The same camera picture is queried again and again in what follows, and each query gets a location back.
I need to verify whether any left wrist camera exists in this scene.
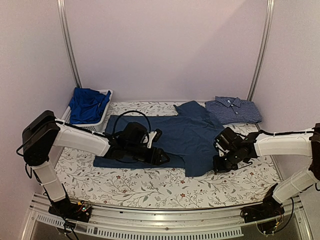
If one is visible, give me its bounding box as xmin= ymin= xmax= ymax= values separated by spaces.
xmin=143 ymin=128 xmax=163 ymax=149

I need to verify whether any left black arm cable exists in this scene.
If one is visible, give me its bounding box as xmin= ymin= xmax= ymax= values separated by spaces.
xmin=113 ymin=109 xmax=152 ymax=137

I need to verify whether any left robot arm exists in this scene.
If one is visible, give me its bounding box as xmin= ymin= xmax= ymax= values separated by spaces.
xmin=16 ymin=110 xmax=170 ymax=217

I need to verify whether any folded blue checkered shirt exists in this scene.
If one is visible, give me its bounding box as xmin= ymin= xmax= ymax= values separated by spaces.
xmin=205 ymin=96 xmax=263 ymax=125

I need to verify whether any dark teal t-shirt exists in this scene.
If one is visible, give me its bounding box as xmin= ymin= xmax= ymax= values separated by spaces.
xmin=105 ymin=101 xmax=224 ymax=177

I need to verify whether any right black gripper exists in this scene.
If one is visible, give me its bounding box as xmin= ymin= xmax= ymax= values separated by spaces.
xmin=212 ymin=148 xmax=241 ymax=173

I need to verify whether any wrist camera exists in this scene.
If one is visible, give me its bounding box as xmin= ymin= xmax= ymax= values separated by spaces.
xmin=213 ymin=134 xmax=229 ymax=157
xmin=143 ymin=128 xmax=163 ymax=149

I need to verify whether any aluminium frame post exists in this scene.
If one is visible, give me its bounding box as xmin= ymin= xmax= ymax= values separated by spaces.
xmin=246 ymin=0 xmax=275 ymax=101
xmin=56 ymin=0 xmax=82 ymax=88

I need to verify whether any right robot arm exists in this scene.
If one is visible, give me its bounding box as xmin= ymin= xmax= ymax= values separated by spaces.
xmin=213 ymin=123 xmax=320 ymax=219

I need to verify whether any white plastic laundry basket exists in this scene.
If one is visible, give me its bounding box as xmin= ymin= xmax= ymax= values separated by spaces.
xmin=61 ymin=89 xmax=113 ymax=132

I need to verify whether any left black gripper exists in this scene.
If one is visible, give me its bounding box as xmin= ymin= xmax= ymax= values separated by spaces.
xmin=125 ymin=143 xmax=171 ymax=167

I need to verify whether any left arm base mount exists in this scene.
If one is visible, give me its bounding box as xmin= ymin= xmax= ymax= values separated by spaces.
xmin=48 ymin=198 xmax=92 ymax=223

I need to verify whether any right aluminium frame post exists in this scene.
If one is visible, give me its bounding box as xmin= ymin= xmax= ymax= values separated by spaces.
xmin=246 ymin=0 xmax=275 ymax=101

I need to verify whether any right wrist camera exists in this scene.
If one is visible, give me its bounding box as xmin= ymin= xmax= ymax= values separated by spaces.
xmin=213 ymin=134 xmax=229 ymax=157

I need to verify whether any left aluminium frame post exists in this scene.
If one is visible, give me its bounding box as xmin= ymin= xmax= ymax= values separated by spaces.
xmin=56 ymin=0 xmax=82 ymax=88

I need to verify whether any floral patterned table mat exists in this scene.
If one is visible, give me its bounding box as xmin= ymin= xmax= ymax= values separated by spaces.
xmin=47 ymin=100 xmax=285 ymax=210

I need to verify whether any bright blue garment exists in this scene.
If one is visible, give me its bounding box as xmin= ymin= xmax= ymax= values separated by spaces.
xmin=68 ymin=87 xmax=112 ymax=125

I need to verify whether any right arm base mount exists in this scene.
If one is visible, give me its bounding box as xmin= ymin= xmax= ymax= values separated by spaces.
xmin=240 ymin=200 xmax=285 ymax=223

